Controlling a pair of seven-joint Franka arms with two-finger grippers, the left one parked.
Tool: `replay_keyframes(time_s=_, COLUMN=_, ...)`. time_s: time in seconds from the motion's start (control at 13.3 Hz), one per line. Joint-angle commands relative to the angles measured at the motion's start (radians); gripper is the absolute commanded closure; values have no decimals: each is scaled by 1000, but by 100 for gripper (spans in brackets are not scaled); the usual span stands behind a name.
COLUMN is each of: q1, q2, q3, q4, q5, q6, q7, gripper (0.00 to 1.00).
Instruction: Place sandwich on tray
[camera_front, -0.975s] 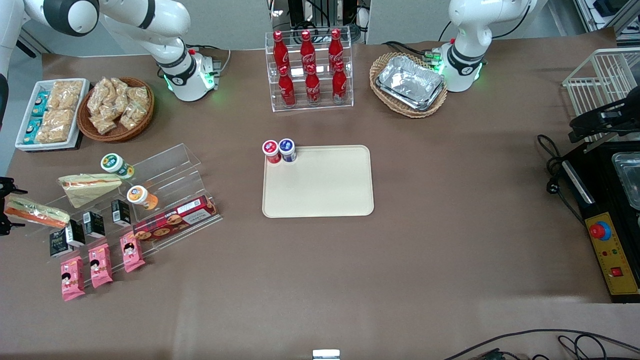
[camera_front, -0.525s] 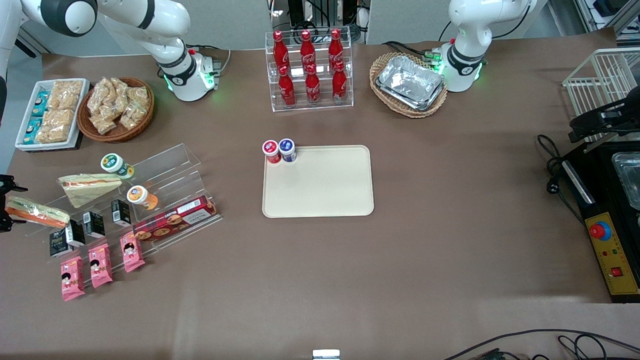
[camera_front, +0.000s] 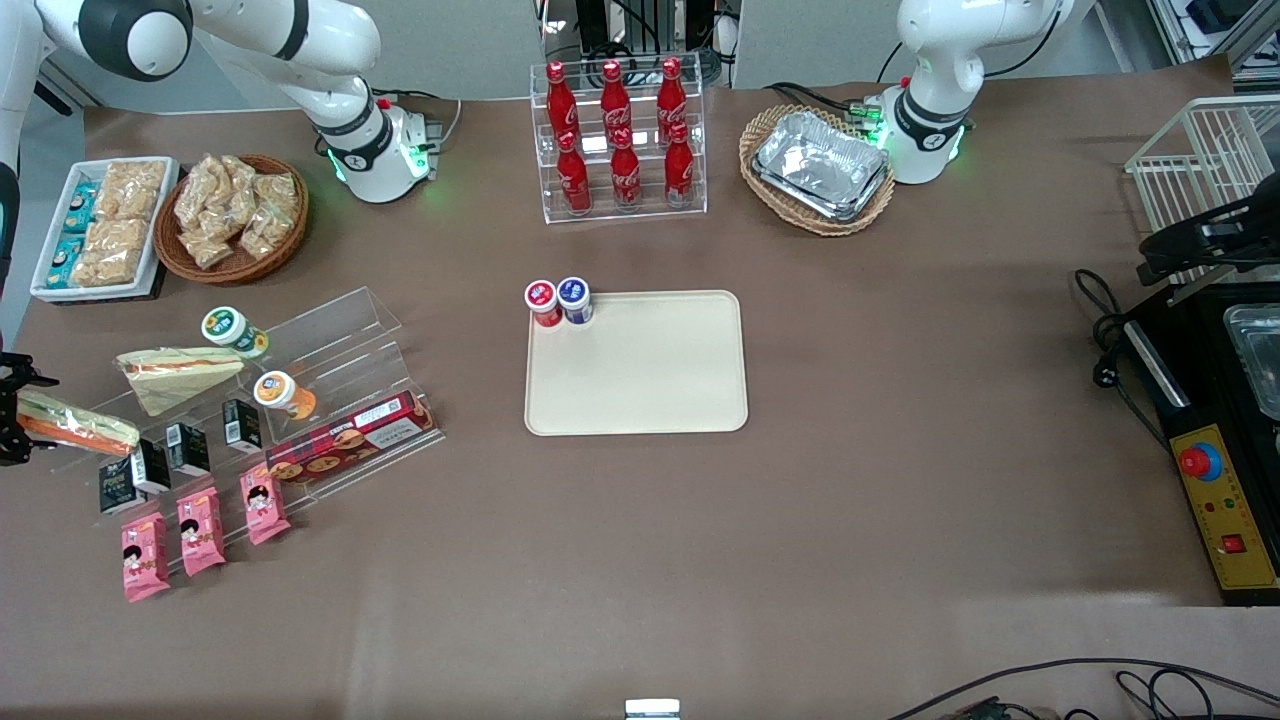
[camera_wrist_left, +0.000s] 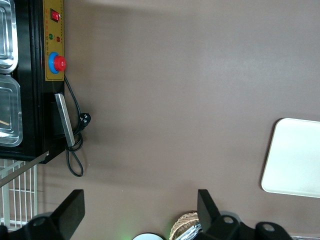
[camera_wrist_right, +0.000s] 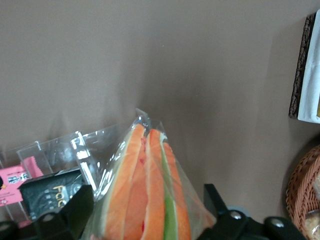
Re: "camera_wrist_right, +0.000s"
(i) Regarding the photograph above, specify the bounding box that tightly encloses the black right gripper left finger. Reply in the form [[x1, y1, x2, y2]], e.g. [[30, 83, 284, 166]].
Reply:
[[0, 184, 95, 240]]

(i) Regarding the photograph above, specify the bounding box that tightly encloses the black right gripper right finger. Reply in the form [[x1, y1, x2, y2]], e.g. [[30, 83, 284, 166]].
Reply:
[[197, 184, 308, 240]]

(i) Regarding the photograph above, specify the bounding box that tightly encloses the sandwich with orange filling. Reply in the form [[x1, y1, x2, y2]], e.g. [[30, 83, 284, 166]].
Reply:
[[82, 107, 217, 240]]

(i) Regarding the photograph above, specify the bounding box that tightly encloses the white rectangular tray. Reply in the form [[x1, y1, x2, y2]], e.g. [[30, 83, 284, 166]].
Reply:
[[297, 9, 320, 125]]

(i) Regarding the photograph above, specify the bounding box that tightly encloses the small black drink carton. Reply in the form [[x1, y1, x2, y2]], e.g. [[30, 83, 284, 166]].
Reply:
[[19, 167, 95, 222]]

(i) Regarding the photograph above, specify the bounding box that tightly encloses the clear acrylic stepped shelf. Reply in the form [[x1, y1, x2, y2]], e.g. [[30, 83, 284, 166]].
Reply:
[[0, 122, 121, 223]]

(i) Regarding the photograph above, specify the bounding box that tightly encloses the pink snack packet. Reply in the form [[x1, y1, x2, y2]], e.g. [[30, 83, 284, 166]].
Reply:
[[0, 156, 45, 207]]

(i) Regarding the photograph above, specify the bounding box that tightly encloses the brown wicker basket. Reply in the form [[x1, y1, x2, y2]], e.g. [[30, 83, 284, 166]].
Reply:
[[285, 144, 320, 236]]

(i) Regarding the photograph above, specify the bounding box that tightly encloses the clear bag of crackers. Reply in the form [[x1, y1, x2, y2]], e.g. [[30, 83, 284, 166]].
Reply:
[[306, 172, 320, 240]]

